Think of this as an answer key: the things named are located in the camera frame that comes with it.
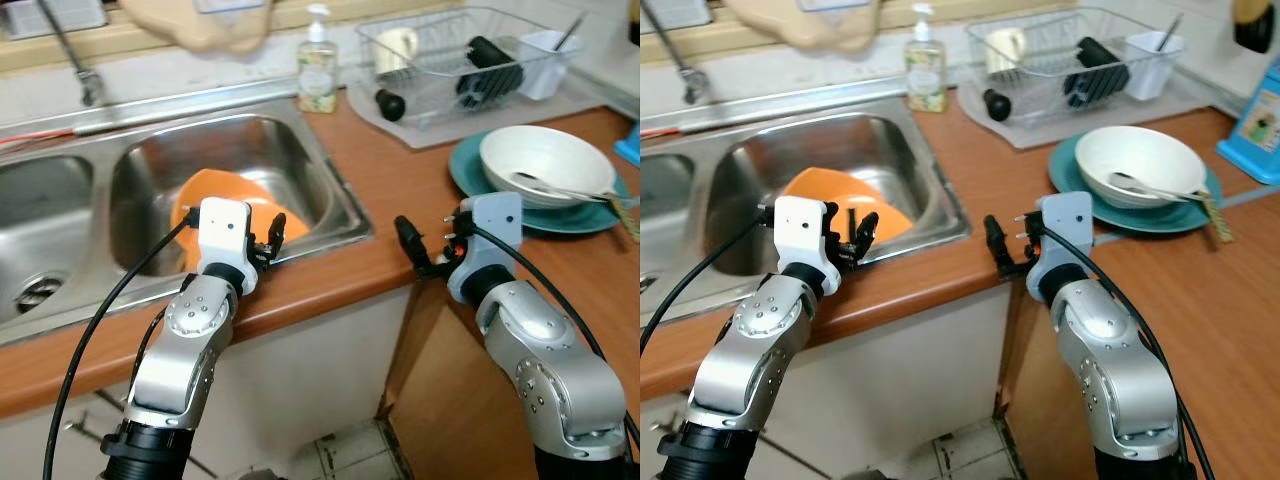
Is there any teal plate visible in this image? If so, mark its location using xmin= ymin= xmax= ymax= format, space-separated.
xmin=448 ymin=132 xmax=634 ymax=237
xmin=1047 ymin=133 xmax=1223 ymax=236

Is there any white ceramic bowl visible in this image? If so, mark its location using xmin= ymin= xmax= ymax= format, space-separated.
xmin=479 ymin=125 xmax=617 ymax=210
xmin=1075 ymin=126 xmax=1209 ymax=208

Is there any stainless steel double sink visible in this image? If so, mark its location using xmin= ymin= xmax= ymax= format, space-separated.
xmin=640 ymin=95 xmax=971 ymax=326
xmin=0 ymin=95 xmax=376 ymax=346

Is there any grey dish rack drain tray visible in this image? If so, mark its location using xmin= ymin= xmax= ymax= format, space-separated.
xmin=345 ymin=75 xmax=606 ymax=153
xmin=957 ymin=78 xmax=1216 ymax=151

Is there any metal spoon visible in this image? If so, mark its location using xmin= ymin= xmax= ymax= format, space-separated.
xmin=1108 ymin=172 xmax=1213 ymax=204
xmin=510 ymin=172 xmax=623 ymax=206

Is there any white cabinet front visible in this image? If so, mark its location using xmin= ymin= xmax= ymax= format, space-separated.
xmin=640 ymin=285 xmax=1011 ymax=480
xmin=0 ymin=285 xmax=416 ymax=480

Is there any wooden cabinet door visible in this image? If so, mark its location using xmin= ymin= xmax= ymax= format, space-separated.
xmin=385 ymin=280 xmax=541 ymax=480
xmin=1000 ymin=285 xmax=1098 ymax=480

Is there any clear soap pump bottle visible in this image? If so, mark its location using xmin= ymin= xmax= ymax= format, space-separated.
xmin=297 ymin=3 xmax=340 ymax=114
xmin=905 ymin=3 xmax=949 ymax=114

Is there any black ribbed bottle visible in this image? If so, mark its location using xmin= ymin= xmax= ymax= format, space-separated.
xmin=456 ymin=35 xmax=524 ymax=110
xmin=1063 ymin=37 xmax=1133 ymax=109

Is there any cream mug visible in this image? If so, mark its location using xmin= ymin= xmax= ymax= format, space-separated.
xmin=375 ymin=27 xmax=420 ymax=76
xmin=985 ymin=27 xmax=1029 ymax=76

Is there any patterned stick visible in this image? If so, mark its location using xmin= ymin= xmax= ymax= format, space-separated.
xmin=608 ymin=193 xmax=641 ymax=244
xmin=1200 ymin=190 xmax=1234 ymax=244

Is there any metal sink faucet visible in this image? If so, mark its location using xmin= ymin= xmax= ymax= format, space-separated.
xmin=640 ymin=0 xmax=701 ymax=106
xmin=40 ymin=0 xmax=108 ymax=108

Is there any beige plastic board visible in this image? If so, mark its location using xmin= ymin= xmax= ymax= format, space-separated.
xmin=120 ymin=0 xmax=276 ymax=56
xmin=722 ymin=0 xmax=881 ymax=53

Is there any white utensil cup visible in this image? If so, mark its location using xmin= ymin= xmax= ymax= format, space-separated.
xmin=1125 ymin=32 xmax=1186 ymax=101
xmin=517 ymin=30 xmax=573 ymax=102

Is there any blue plastic container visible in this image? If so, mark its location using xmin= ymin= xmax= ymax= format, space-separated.
xmin=1215 ymin=65 xmax=1280 ymax=186
xmin=612 ymin=120 xmax=641 ymax=168

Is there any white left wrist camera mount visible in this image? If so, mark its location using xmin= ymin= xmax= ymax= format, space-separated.
xmin=773 ymin=196 xmax=831 ymax=273
xmin=195 ymin=197 xmax=254 ymax=273

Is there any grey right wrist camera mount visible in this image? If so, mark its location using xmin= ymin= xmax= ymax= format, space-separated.
xmin=445 ymin=193 xmax=524 ymax=303
xmin=1025 ymin=192 xmax=1095 ymax=301

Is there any wire dish rack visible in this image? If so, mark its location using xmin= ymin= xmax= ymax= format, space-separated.
xmin=355 ymin=8 xmax=581 ymax=129
xmin=965 ymin=8 xmax=1191 ymax=129

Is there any grey mesh window frame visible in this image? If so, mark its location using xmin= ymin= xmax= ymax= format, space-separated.
xmin=0 ymin=0 xmax=108 ymax=39

